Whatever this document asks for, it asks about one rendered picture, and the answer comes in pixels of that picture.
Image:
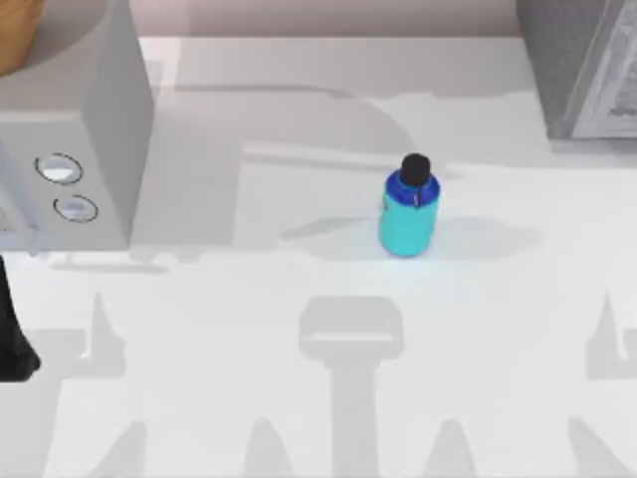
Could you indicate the blue and teal bottle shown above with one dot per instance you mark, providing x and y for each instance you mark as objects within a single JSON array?
[{"x": 405, "y": 224}]

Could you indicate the small microwave knob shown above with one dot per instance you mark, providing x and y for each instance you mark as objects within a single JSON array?
[{"x": 75, "y": 208}]

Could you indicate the pale microwave oven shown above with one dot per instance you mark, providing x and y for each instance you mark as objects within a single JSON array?
[{"x": 74, "y": 129}]

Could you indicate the large microwave knob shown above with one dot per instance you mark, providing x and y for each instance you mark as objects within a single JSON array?
[{"x": 58, "y": 168}]

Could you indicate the grey cabinet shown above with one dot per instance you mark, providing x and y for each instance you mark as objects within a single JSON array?
[{"x": 577, "y": 65}]

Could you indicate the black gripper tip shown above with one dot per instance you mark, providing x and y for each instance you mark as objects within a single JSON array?
[{"x": 12, "y": 338}]

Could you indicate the wooden basket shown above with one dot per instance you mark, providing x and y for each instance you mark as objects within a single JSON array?
[{"x": 15, "y": 30}]

